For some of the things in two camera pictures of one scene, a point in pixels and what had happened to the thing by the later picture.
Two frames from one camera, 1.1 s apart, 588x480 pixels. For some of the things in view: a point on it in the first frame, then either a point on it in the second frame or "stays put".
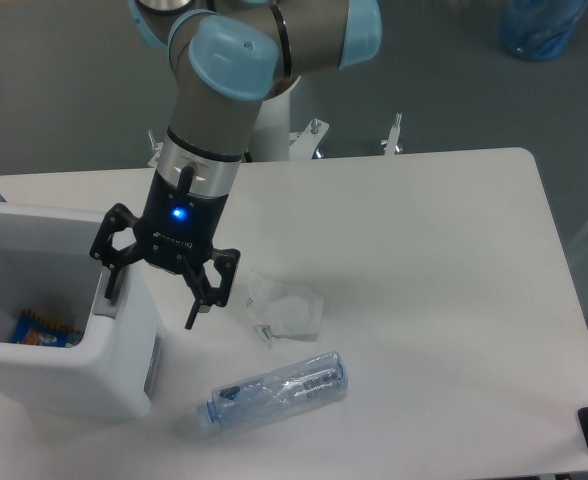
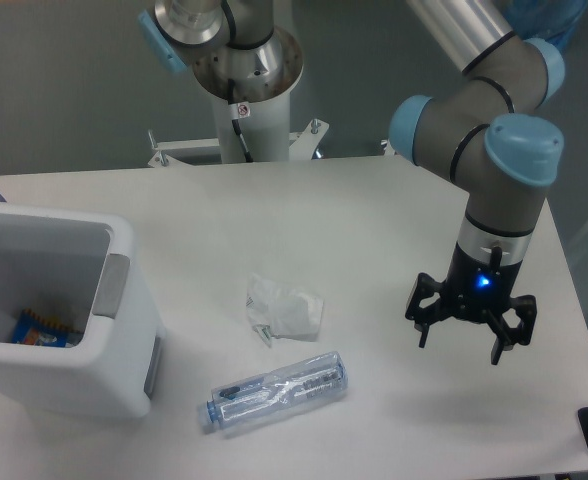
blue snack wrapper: [35, 330] stays put
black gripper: [177, 233] → [477, 289]
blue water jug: [539, 30] stays put
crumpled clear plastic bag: [283, 310] stays put
